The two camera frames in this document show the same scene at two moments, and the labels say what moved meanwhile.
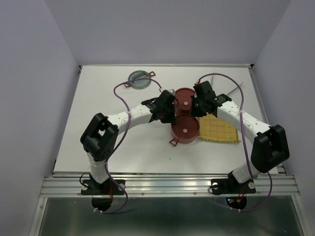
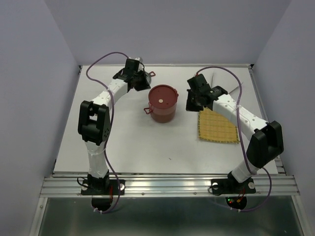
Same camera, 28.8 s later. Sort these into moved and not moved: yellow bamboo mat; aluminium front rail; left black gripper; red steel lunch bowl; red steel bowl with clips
Moved: left black gripper; red steel bowl with clips; red steel lunch bowl
Not moved: aluminium front rail; yellow bamboo mat
